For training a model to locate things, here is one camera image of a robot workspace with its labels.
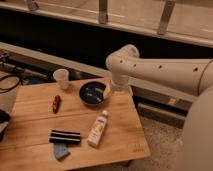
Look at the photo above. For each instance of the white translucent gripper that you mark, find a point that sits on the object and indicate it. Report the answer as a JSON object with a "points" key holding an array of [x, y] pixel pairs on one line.
{"points": [[108, 90]]}

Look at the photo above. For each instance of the white lotion bottle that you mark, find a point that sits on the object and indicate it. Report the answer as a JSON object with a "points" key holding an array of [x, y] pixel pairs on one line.
{"points": [[97, 130]]}

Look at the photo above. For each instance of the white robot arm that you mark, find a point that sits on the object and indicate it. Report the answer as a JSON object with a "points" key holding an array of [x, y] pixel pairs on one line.
{"points": [[192, 76]]}

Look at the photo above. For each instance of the dark blue bowl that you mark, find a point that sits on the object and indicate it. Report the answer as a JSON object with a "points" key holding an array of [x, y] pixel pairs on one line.
{"points": [[91, 93]]}

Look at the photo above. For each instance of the wooden board table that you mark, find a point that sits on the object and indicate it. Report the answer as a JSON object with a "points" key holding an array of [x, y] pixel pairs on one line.
{"points": [[26, 146]]}

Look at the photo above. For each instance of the translucent plastic cup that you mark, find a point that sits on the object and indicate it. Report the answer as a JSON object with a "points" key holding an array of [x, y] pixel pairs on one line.
{"points": [[62, 78]]}

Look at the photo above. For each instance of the small red brown object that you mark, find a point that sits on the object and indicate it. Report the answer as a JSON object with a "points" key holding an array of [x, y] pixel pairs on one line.
{"points": [[56, 104]]}

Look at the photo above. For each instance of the black white striped block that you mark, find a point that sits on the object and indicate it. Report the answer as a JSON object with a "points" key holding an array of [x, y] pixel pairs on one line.
{"points": [[64, 137]]}

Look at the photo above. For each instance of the dark object at left edge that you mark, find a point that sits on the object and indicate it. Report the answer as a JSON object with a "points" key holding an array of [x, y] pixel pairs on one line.
{"points": [[4, 121]]}

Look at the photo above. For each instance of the metal window bracket middle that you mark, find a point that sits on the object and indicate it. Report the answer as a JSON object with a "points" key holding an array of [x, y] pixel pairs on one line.
{"points": [[103, 11]]}

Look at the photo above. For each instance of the metal window bracket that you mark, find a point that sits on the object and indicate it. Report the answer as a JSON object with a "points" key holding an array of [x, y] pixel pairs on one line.
{"points": [[103, 11], [32, 5], [165, 17]]}

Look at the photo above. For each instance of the metal window bracket right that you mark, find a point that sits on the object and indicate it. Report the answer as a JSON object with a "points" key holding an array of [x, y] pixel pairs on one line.
{"points": [[165, 17]]}

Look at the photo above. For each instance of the metal window bracket left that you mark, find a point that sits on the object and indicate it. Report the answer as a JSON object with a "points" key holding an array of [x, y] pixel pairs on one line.
{"points": [[32, 5]]}

